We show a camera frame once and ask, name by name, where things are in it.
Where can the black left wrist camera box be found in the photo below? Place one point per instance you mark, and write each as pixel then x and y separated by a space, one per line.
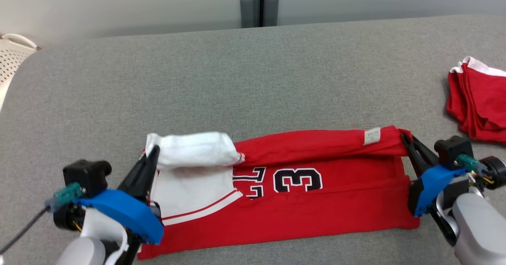
pixel 87 176

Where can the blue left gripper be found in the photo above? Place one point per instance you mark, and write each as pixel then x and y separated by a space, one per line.
pixel 122 213

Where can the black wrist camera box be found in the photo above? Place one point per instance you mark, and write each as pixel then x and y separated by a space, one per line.
pixel 87 176
pixel 452 150

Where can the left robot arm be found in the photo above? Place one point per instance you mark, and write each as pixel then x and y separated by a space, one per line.
pixel 89 241

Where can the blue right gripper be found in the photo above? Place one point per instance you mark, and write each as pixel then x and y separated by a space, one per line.
pixel 435 186

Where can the red shorts white trim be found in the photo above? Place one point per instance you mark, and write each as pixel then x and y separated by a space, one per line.
pixel 482 103

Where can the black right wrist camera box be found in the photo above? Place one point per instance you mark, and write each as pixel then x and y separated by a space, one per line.
pixel 452 150

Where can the white laundry basket brown rim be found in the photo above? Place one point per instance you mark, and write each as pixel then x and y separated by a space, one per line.
pixel 12 59

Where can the red white numbered jersey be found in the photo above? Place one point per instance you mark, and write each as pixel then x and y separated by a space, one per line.
pixel 316 209

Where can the grey partition post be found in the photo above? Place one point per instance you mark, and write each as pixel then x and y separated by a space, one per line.
pixel 259 4

